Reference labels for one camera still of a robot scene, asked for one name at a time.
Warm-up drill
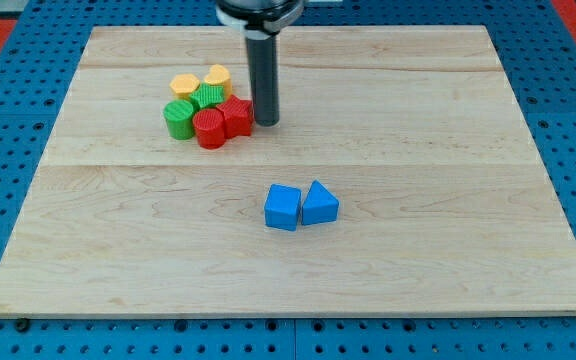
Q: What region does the dark cylindrical pointer rod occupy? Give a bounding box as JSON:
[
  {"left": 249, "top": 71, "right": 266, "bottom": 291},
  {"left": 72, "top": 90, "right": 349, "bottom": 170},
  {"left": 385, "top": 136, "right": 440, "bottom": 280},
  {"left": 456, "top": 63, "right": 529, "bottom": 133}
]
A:
[{"left": 246, "top": 31, "right": 280, "bottom": 127}]

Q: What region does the yellow hexagon block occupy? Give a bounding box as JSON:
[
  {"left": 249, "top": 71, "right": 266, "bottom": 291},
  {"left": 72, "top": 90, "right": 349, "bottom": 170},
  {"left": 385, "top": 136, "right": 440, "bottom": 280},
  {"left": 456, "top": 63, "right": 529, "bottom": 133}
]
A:
[{"left": 169, "top": 73, "right": 200, "bottom": 100}]

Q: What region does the yellow heart block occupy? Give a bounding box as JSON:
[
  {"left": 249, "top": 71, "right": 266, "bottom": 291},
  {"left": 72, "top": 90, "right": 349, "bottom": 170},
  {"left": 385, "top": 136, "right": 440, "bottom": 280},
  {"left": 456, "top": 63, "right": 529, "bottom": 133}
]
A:
[{"left": 204, "top": 64, "right": 233, "bottom": 100}]

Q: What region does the red star block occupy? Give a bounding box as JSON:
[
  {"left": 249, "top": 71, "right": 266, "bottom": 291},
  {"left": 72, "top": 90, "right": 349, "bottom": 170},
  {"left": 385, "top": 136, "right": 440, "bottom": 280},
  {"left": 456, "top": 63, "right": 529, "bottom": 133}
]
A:
[{"left": 217, "top": 95, "right": 254, "bottom": 139}]

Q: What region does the green star block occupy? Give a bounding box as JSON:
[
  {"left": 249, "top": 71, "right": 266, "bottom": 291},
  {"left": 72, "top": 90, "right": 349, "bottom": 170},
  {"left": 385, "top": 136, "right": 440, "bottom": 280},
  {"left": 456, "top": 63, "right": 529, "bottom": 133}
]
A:
[{"left": 189, "top": 83, "right": 226, "bottom": 111}]

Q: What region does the red cylinder block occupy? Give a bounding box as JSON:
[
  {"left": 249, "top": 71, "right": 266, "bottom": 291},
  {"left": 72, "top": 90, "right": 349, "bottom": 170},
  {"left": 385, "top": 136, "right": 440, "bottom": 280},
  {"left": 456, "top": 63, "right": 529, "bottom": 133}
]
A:
[{"left": 192, "top": 109, "right": 226, "bottom": 149}]

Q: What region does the green cylinder block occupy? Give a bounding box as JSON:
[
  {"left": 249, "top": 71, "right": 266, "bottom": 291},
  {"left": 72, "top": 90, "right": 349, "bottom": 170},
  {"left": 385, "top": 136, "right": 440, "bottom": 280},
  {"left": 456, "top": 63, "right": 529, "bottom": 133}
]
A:
[{"left": 163, "top": 100, "right": 195, "bottom": 140}]

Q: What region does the blue cube block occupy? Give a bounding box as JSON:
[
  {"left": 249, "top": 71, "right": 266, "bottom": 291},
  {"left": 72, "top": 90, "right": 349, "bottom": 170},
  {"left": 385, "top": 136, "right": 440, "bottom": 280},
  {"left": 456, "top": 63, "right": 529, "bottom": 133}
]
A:
[{"left": 264, "top": 184, "right": 301, "bottom": 231}]

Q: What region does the blue triangle block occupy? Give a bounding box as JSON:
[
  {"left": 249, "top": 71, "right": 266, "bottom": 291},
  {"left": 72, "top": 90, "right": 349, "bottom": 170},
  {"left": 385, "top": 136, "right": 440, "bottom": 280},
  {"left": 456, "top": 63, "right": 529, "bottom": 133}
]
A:
[{"left": 301, "top": 180, "right": 340, "bottom": 226}]

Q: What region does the wooden board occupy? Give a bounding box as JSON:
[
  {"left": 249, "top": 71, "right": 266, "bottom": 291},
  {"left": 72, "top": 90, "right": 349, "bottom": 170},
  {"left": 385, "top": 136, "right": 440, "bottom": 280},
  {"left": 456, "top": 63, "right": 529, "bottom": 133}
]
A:
[{"left": 0, "top": 25, "right": 576, "bottom": 319}]

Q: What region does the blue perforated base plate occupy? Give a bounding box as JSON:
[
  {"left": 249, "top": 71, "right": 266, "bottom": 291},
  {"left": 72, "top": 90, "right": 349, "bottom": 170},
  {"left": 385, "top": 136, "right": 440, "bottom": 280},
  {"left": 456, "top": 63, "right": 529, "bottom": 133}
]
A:
[{"left": 0, "top": 0, "right": 576, "bottom": 359}]

